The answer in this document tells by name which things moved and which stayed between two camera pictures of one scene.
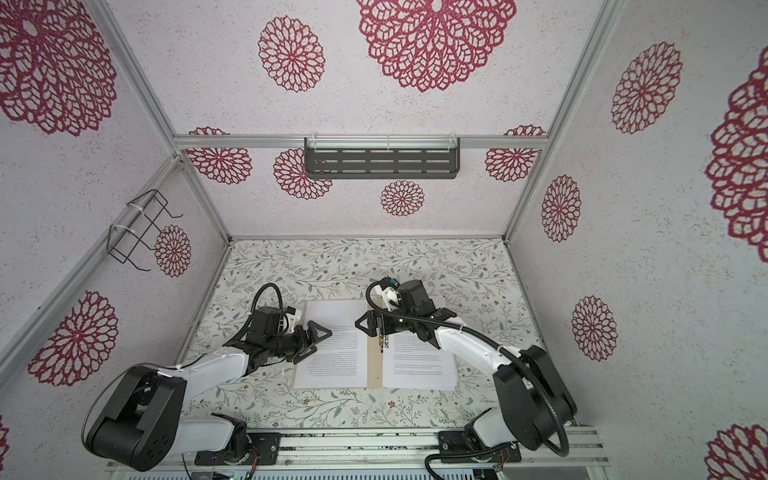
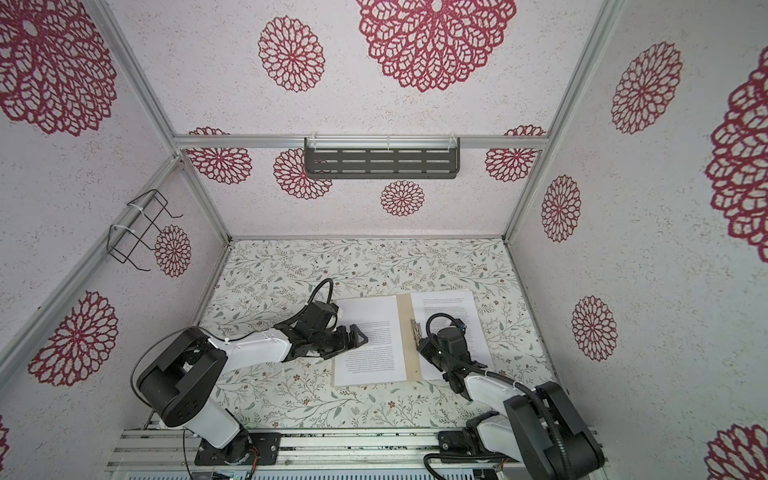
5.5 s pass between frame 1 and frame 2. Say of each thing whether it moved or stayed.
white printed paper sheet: moved
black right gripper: moved
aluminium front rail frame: stayed
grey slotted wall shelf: stayed
